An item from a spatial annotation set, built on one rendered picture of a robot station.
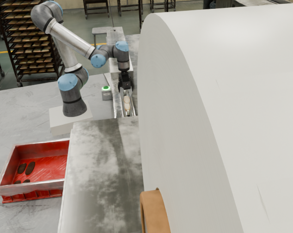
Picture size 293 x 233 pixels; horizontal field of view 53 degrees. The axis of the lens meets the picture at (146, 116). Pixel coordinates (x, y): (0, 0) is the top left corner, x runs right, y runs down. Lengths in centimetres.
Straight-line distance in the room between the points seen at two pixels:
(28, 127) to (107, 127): 107
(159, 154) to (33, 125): 185
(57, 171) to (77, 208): 86
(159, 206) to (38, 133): 175
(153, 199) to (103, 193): 58
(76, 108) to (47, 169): 43
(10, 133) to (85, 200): 129
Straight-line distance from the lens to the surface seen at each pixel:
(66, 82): 177
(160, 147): 15
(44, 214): 140
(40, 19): 171
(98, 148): 87
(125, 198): 72
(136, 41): 328
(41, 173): 159
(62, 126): 180
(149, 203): 16
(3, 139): 194
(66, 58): 187
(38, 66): 436
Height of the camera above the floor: 184
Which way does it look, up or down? 33 degrees down
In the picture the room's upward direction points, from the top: 3 degrees counter-clockwise
